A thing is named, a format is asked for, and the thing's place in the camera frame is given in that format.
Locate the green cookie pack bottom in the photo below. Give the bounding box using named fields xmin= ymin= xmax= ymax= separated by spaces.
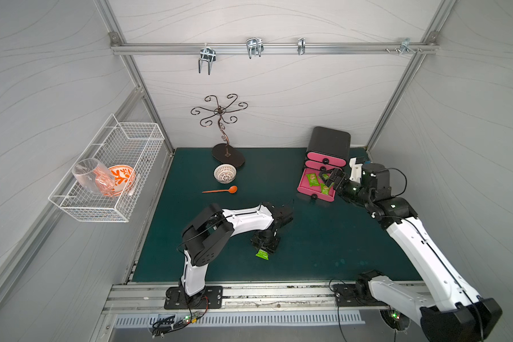
xmin=256 ymin=249 xmax=269 ymax=260

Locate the green cookie pack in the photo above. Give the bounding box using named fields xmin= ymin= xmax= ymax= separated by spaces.
xmin=256 ymin=249 xmax=269 ymax=260
xmin=306 ymin=173 xmax=320 ymax=187
xmin=320 ymin=184 xmax=330 ymax=195

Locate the black pink drawer cabinet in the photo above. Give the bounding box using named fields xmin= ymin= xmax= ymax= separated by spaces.
xmin=297 ymin=126 xmax=351 ymax=202

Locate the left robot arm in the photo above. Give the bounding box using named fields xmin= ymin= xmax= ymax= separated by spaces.
xmin=179 ymin=202 xmax=294 ymax=299

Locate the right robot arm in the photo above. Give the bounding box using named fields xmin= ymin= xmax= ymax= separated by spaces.
xmin=319 ymin=162 xmax=502 ymax=341

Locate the orange spoon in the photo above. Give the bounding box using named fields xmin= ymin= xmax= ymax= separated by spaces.
xmin=202 ymin=185 xmax=238 ymax=194

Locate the green mat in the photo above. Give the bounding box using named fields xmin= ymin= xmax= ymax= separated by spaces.
xmin=133 ymin=148 xmax=420 ymax=282

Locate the white patterned small bowl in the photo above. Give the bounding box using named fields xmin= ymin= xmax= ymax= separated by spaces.
xmin=213 ymin=164 xmax=237 ymax=184

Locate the brown metal hook stand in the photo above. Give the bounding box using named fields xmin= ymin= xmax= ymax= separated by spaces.
xmin=190 ymin=93 xmax=249 ymax=168

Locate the orange patterned bowl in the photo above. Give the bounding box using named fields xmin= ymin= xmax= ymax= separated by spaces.
xmin=104 ymin=165 xmax=137 ymax=197

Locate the clear glass cup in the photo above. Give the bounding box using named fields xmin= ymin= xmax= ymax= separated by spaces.
xmin=71 ymin=158 xmax=115 ymax=195

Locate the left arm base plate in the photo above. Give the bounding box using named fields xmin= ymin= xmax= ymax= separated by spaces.
xmin=164 ymin=286 xmax=223 ymax=310

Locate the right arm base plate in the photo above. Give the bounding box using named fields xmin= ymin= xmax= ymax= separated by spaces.
xmin=330 ymin=283 xmax=388 ymax=308

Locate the white vented cable duct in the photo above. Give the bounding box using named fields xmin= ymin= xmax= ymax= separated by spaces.
xmin=114 ymin=310 xmax=365 ymax=330

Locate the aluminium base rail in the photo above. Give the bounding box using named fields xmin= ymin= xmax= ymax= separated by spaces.
xmin=102 ymin=279 xmax=454 ymax=315

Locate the white wire basket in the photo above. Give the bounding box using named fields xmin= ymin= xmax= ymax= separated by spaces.
xmin=48 ymin=115 xmax=164 ymax=223

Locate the aluminium top rail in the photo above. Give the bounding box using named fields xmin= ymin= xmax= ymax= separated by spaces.
xmin=111 ymin=41 xmax=440 ymax=56

